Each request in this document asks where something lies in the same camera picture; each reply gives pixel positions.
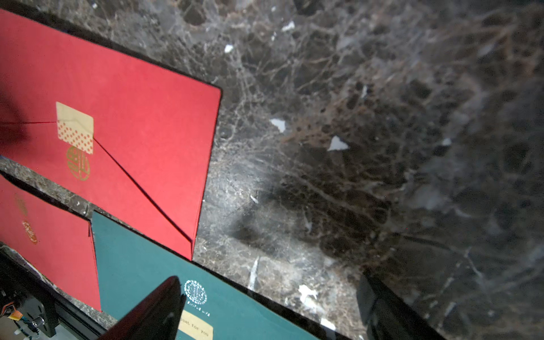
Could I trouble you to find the red envelope two gold seals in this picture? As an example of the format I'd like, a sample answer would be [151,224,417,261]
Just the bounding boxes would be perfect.
[1,177,101,311]

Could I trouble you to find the green envelope with cream label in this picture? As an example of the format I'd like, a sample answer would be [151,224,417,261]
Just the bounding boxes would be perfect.
[92,212,313,339]

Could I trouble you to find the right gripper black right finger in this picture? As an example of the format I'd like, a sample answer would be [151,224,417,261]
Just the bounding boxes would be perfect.
[356,271,443,340]

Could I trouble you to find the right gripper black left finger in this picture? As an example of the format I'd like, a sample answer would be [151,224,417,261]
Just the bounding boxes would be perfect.
[99,276,186,340]

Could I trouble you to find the black aluminium front rail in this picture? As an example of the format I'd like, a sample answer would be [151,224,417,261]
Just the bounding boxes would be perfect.
[1,254,106,339]

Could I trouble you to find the red envelope with gold sticker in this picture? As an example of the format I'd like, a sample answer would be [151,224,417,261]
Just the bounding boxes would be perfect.
[1,11,222,259]

